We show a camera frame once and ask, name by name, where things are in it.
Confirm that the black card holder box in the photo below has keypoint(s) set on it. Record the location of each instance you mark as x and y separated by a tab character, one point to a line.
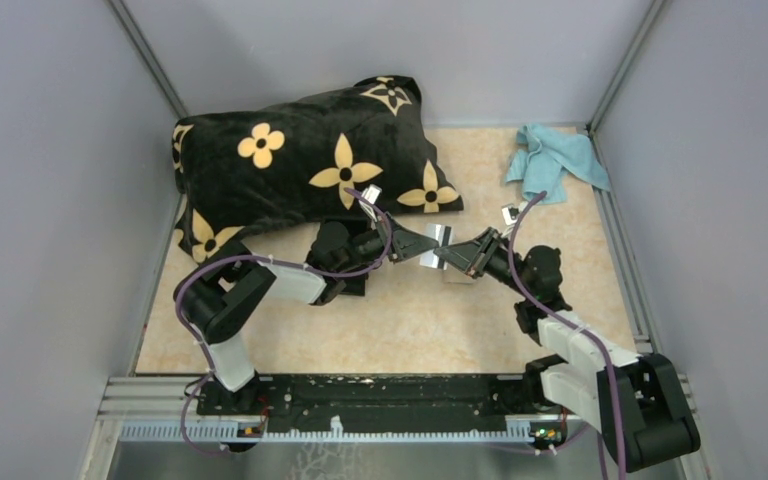
331	251

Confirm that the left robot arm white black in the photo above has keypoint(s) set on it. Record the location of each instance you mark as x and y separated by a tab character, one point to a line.
216	300

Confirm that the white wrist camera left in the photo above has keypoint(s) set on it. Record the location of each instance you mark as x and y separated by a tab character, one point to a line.
368	199

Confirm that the black pillow with cream flowers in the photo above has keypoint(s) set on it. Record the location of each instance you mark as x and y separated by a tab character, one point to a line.
246	173

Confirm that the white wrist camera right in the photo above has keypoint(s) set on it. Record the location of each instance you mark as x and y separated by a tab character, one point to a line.
511	212

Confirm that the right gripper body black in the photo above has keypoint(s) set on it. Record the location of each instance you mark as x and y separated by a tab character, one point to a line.
492	258

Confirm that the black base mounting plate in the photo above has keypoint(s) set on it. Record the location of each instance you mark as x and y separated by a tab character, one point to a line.
387	405

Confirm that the aluminium frame rail front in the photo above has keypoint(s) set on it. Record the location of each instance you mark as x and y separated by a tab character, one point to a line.
171	399

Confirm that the light blue towel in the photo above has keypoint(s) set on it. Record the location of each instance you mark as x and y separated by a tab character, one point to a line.
545	156

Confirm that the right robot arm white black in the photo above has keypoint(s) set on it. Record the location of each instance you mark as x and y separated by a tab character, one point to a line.
634	401

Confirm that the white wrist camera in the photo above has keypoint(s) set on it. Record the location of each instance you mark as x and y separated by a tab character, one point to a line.
511	212
368	199

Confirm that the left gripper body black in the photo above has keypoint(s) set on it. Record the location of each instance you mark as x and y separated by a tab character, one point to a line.
368	248

